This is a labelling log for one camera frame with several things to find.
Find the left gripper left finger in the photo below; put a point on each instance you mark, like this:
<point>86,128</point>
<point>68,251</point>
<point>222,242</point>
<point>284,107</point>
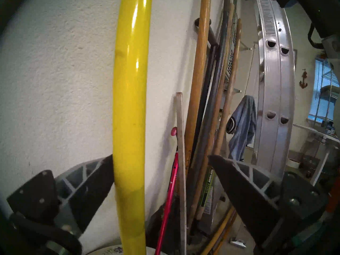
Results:
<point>87,188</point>

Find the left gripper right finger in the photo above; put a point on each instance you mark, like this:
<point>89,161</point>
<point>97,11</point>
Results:
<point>247,193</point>

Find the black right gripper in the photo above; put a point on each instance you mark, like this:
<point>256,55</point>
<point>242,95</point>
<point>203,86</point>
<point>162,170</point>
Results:
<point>318,7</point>

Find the yellow broom black bristles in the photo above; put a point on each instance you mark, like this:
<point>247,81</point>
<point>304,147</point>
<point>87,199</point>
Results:
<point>130,97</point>

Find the blue grey hanging cloth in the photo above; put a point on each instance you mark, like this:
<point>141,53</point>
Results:
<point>243,124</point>

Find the pink metal stick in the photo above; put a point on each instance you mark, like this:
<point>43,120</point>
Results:
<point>170,190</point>

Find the grey wooden slat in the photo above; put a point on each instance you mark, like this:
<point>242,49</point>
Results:
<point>181,151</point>

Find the aluminium extension ladder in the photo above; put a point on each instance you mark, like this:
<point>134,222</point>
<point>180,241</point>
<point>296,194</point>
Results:
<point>276,84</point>

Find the window with blinds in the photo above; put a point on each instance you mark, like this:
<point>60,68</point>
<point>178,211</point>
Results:
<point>322,97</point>

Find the white table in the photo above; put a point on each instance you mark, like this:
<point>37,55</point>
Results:
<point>318,135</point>

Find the black shaft tool olive grip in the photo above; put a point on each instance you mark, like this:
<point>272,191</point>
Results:
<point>209,68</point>

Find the small red wall ornament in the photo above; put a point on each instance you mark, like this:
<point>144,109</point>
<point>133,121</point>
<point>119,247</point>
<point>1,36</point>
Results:
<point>303,80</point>

